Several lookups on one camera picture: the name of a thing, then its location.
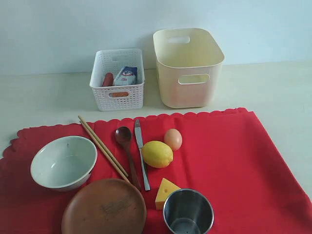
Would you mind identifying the brown egg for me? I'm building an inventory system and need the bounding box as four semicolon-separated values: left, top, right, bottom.
164;129;182;151

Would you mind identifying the yellow lemon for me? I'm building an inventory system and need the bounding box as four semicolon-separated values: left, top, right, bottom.
142;141;174;168

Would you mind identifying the milk carton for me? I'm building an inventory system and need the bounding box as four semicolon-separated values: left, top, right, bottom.
113;66;137;86

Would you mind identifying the red sausage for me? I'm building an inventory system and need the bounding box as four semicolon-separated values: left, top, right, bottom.
102;72;114;87

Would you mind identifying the fried chicken piece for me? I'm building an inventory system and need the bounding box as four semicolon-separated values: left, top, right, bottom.
112;92;129;98

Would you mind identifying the steel table knife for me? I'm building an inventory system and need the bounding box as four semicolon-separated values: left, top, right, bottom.
134;119;151;191

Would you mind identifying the dark wooden spoon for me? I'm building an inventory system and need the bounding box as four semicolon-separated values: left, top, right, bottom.
115;126;141;191

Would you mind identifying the white perforated plastic basket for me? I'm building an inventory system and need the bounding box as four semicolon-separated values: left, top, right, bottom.
89;48;145;111

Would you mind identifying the cream plastic bin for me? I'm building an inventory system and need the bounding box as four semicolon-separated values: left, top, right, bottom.
153;28;225;108

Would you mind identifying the lower wooden chopstick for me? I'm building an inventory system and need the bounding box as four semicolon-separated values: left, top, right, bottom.
80;121;131;183

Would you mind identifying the wooden chopstick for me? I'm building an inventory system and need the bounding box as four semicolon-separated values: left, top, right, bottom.
78;115;129;177
80;121;131;183

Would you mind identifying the yellow cheese wedge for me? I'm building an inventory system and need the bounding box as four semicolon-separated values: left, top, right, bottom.
155;178;180;210

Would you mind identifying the red scalloped table cloth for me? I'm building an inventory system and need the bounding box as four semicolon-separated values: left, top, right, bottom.
0;108;312;234

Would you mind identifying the upper wooden chopstick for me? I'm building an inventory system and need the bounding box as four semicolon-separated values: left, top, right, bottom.
78;115;129;177

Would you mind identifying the stainless steel cup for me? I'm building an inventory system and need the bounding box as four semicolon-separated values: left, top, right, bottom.
163;189;215;234

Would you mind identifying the brown wooden plate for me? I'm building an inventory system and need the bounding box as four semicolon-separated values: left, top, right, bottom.
61;178;147;234

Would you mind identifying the pale green ceramic bowl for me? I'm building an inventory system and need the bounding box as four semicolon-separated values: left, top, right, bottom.
30;136;98;192

